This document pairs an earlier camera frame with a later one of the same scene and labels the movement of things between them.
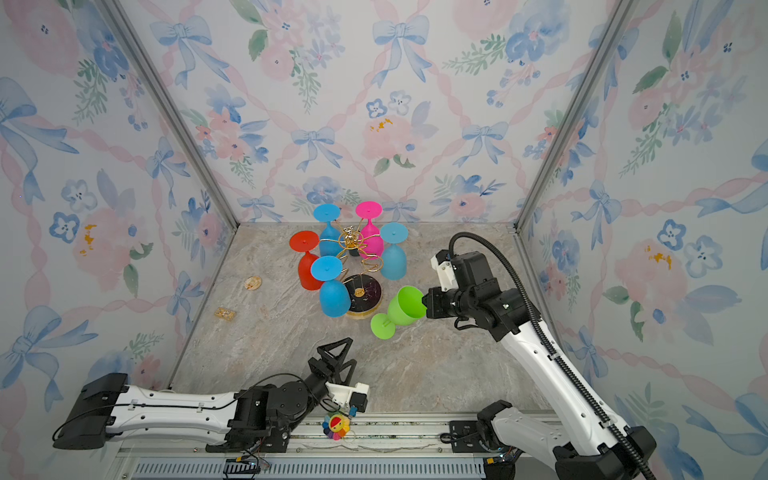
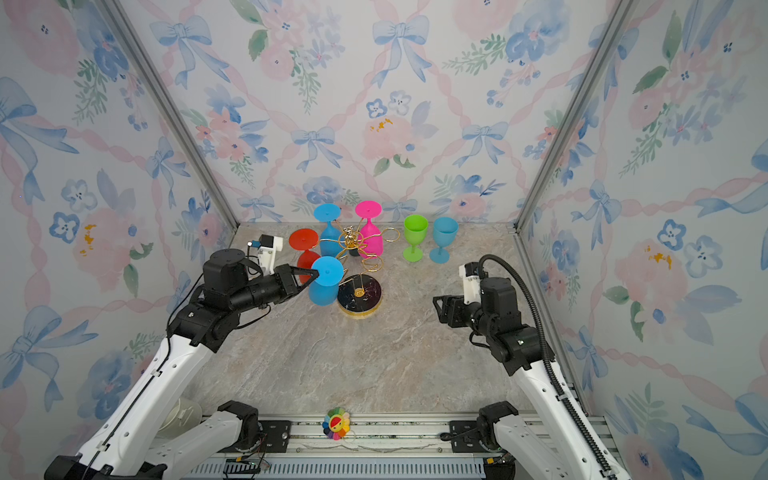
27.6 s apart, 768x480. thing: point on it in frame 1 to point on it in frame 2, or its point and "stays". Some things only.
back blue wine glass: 328,213 stays
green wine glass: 406,307 to 415,230
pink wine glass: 371,241 stays
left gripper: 325,375 to 286,279
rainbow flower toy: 336,425 stays
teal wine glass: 393,261 to 445,232
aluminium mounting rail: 346,446 stays
